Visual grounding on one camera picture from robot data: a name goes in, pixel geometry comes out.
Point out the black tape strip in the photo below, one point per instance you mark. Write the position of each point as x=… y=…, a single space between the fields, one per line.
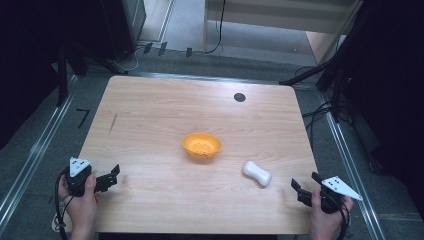
x=148 y=47
x=162 y=48
x=189 y=52

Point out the black angled tape mark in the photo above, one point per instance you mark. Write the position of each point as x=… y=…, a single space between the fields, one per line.
x=83 y=116

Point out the light wooden furniture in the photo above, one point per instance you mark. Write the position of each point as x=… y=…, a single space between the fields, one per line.
x=283 y=16

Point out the white soap bar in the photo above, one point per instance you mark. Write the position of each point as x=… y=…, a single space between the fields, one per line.
x=256 y=173

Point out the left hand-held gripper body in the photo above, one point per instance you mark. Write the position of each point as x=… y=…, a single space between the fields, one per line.
x=78 y=178

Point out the person's left hand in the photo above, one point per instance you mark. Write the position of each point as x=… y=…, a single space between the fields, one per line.
x=81 y=208

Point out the person's right hand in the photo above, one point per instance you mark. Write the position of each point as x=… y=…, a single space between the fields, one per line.
x=325 y=221

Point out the orange plastic bowl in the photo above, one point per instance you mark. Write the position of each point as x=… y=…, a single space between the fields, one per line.
x=201 y=145

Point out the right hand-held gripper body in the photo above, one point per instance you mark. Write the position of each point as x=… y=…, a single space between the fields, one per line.
x=335 y=193

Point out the metal floor rail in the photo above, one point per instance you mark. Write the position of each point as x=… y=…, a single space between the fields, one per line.
x=31 y=160
x=353 y=173
x=166 y=20
x=200 y=77

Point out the black metal stand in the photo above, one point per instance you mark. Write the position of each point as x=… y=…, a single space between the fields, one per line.
x=336 y=86
x=62 y=76

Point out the black cabinet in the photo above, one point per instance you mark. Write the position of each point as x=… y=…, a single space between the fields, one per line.
x=123 y=26

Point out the dark curtain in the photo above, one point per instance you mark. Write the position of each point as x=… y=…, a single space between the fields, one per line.
x=393 y=83
x=23 y=66

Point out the black round table grommet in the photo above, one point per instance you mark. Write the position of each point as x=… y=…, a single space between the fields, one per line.
x=239 y=97

